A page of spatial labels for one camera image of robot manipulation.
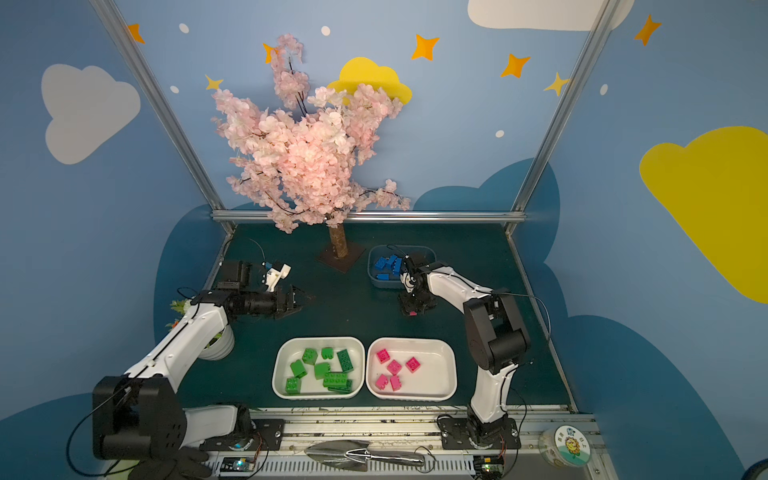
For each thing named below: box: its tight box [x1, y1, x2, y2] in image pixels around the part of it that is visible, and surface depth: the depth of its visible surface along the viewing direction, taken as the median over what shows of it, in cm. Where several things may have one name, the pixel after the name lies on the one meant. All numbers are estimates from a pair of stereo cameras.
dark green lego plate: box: [327, 379, 353, 394], surface depth 82 cm
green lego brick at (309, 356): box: [302, 347, 318, 365], surface depth 86 cm
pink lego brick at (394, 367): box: [387, 359, 402, 376], surface depth 86 cm
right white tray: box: [366, 337, 458, 403], surface depth 86 cm
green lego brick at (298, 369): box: [290, 359, 308, 379], surface depth 84 cm
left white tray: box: [272, 336, 366, 400], surface depth 85 cm
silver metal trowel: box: [304, 440, 425, 472], surface depth 72 cm
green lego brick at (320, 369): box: [314, 362, 331, 380], surface depth 86 cm
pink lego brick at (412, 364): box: [405, 356, 421, 374], surface depth 87 cm
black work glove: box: [127, 447, 213, 480], surface depth 69 cm
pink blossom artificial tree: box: [211, 33, 410, 272], surface depth 74 cm
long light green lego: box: [323, 372, 348, 387], surface depth 82 cm
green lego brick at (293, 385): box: [286, 377, 301, 394], surface depth 81 cm
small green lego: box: [321, 347, 335, 360], surface depth 88 cm
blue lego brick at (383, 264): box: [375, 256, 391, 271], surface depth 110 cm
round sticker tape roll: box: [538, 425, 592, 468], surface depth 68 cm
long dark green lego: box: [336, 349, 354, 373], surface depth 86 cm
